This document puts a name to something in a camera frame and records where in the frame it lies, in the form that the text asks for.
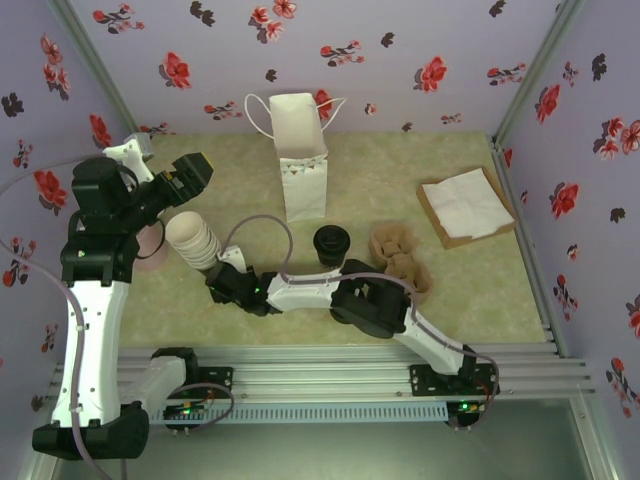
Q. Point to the stack of paper cups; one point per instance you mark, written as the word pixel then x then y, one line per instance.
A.
pixel 192 240

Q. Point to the black cup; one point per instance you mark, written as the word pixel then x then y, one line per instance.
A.
pixel 332 242

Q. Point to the cartoon animal paper bag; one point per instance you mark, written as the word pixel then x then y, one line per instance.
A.
pixel 300 190

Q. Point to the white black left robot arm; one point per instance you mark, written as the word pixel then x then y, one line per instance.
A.
pixel 90 350

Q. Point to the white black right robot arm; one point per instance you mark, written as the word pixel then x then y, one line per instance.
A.
pixel 305 292

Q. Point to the pink holder cup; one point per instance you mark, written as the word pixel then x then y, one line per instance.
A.
pixel 152 250

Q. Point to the left controller board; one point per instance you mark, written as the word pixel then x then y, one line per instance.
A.
pixel 182 412

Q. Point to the controller board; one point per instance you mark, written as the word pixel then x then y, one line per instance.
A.
pixel 182 412
pixel 467 409

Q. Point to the brown pulp cup carrier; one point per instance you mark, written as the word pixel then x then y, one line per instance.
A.
pixel 390 245

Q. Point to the grey metal tray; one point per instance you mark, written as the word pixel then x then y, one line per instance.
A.
pixel 320 455

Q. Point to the white napkin on cardboard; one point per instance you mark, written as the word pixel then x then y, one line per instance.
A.
pixel 465 242

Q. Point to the white paper napkin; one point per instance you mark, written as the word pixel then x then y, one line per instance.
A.
pixel 465 205

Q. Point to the right controller board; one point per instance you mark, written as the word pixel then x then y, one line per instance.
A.
pixel 467 409

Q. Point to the black left mount plate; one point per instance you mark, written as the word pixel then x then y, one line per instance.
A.
pixel 220 382

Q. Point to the black mount plate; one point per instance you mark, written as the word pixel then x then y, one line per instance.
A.
pixel 220 382
pixel 425 382

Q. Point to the aluminium front rail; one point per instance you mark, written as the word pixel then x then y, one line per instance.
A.
pixel 320 375

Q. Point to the aluminium rail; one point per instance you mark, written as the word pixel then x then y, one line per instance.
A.
pixel 530 250
pixel 320 375

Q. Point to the aluminium left rear post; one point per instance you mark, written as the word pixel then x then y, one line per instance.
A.
pixel 100 70

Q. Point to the aluminium post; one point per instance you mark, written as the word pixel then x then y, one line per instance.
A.
pixel 540 70
pixel 100 70

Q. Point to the black right mount plate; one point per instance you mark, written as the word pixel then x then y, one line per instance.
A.
pixel 425 382

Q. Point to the aluminium right side rail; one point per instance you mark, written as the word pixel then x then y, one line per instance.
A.
pixel 530 250

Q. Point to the aluminium right rear post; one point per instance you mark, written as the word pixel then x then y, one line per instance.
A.
pixel 540 70

